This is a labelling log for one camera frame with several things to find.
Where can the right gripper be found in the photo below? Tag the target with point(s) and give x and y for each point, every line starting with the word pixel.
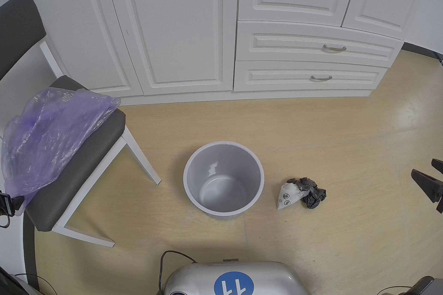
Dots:
pixel 440 203

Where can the black plastic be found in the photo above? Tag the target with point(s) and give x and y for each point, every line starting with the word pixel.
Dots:
pixel 313 195

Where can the white printed wrapper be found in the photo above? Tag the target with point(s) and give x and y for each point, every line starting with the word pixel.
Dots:
pixel 287 196

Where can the purple plastic bag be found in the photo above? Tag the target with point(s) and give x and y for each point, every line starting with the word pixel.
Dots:
pixel 52 134

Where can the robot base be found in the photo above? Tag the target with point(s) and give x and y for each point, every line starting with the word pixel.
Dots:
pixel 270 279

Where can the white trash bin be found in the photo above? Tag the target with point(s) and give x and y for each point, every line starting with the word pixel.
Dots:
pixel 225 196

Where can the white wardrobe with drawers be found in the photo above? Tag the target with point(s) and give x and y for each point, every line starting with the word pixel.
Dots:
pixel 173 10

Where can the grey and white chair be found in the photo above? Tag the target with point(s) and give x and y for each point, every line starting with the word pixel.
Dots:
pixel 86 155

